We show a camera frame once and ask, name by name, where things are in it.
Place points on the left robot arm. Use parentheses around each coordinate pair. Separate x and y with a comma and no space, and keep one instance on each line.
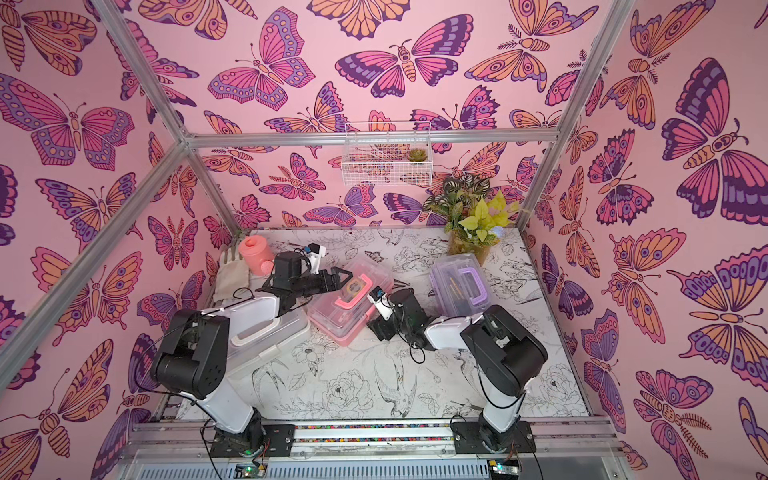
(201,348)

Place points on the pink watering can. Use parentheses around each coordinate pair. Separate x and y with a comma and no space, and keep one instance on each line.
(257,255)

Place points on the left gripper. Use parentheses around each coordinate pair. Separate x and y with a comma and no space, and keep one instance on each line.
(334,276)

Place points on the purple toolbox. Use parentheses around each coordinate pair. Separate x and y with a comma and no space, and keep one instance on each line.
(460,286)

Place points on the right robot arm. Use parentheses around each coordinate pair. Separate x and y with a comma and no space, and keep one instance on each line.
(507,356)

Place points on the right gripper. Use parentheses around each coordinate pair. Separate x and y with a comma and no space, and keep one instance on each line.
(389,323)

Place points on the potted leafy plant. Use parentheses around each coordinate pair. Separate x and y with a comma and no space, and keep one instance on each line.
(476,215)

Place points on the white clear toolbox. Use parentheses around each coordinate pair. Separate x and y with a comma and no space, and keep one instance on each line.
(258,335)

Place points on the white wire basket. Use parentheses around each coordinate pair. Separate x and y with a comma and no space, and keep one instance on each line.
(376,153)

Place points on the small succulent plant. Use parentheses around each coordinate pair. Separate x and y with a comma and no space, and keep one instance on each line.
(417,155)

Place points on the pink toolbox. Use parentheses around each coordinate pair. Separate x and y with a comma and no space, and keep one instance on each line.
(341,315)

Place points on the metal base rail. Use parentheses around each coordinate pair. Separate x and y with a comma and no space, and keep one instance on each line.
(544,448)

